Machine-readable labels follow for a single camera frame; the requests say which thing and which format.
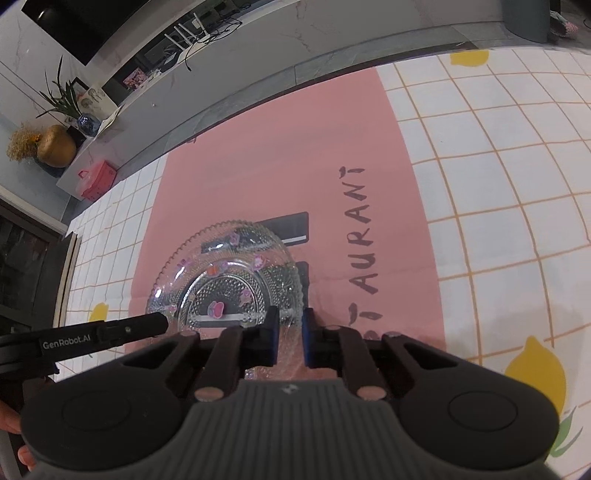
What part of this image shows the clear glass floral plate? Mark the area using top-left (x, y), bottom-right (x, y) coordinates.
top-left (146, 218), bottom-right (310, 380)

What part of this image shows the person's hand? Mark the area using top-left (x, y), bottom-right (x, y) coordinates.
top-left (1, 402), bottom-right (36, 471)

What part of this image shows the pink restaurant placemat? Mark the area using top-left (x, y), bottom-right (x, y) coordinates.
top-left (129, 65), bottom-right (453, 347)

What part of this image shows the red plastic basket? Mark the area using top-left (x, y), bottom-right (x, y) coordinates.
top-left (76, 160), bottom-right (117, 202)

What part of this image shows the golden round vase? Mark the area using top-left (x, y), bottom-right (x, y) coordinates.
top-left (37, 125), bottom-right (77, 168)

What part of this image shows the white lemon grid tablecloth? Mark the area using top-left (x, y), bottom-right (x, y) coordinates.
top-left (66, 47), bottom-right (590, 479)

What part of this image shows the dark green trash bin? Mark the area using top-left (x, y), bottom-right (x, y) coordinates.
top-left (501, 0), bottom-right (550, 34)

